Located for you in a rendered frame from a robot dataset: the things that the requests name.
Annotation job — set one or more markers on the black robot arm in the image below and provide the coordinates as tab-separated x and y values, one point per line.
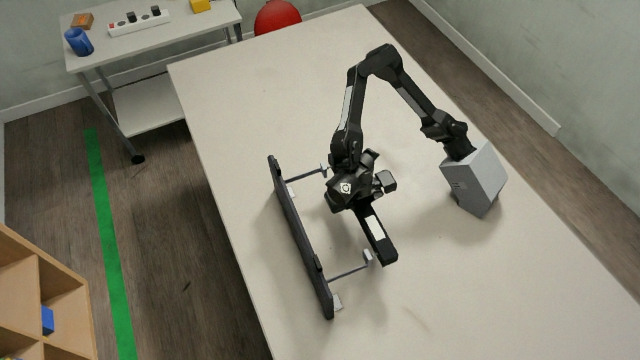
385	63

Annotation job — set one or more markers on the dark grey rectangular panel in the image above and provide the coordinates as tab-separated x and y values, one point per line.
319	282

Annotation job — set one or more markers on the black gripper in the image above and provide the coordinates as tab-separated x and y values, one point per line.
381	179

